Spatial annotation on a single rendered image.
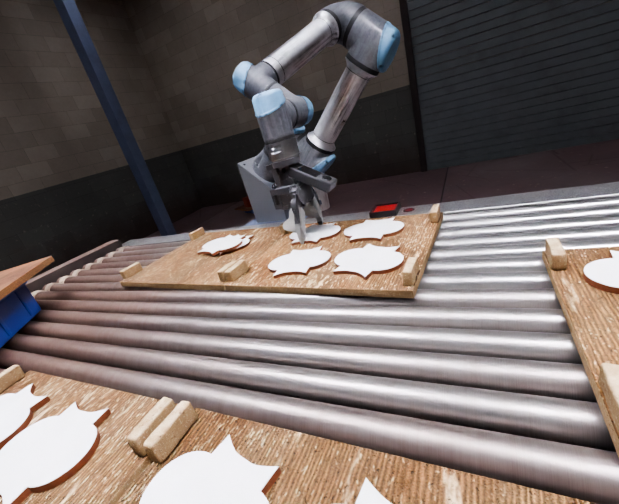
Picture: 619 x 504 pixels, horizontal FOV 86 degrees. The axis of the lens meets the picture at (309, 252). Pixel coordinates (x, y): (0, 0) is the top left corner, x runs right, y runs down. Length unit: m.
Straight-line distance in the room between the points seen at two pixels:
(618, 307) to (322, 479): 0.38
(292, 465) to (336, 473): 0.04
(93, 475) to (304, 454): 0.24
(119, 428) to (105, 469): 0.06
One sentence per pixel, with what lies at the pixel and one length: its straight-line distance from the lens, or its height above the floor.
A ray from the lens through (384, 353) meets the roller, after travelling 0.46.
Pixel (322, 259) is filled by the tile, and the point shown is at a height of 0.94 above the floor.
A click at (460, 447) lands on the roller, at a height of 0.92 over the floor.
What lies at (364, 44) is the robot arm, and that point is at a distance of 1.15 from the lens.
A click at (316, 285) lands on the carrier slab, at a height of 0.94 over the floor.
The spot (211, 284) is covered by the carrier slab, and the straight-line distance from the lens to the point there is 0.79.
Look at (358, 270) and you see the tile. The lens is 0.62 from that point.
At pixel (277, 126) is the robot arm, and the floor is 1.22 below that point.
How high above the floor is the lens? 1.22
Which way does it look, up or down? 22 degrees down
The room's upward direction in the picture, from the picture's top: 16 degrees counter-clockwise
